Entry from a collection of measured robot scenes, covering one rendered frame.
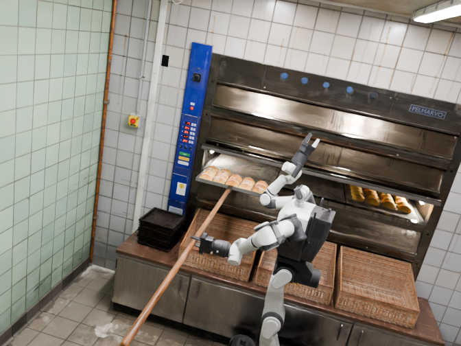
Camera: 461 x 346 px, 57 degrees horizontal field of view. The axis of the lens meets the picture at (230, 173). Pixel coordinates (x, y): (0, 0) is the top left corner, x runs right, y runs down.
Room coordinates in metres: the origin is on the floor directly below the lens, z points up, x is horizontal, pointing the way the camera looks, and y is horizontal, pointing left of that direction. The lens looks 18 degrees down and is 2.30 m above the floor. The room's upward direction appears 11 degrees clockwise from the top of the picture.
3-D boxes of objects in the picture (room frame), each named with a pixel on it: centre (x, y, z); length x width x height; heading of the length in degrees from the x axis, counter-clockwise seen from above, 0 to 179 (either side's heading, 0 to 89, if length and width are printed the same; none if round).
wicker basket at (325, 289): (2.91, -0.63, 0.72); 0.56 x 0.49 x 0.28; 81
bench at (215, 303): (2.91, -0.50, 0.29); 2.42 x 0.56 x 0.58; 81
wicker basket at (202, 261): (3.00, -0.04, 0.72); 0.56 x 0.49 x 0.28; 82
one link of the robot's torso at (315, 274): (2.32, -0.52, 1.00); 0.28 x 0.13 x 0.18; 81
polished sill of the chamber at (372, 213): (3.20, -0.65, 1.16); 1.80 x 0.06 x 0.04; 81
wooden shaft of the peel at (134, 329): (2.04, 0.12, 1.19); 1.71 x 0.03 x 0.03; 171
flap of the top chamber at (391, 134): (3.18, -0.65, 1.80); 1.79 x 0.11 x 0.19; 81
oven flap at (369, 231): (3.18, -0.65, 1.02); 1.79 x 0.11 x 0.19; 81
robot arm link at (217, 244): (2.03, 0.02, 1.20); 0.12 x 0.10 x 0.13; 81
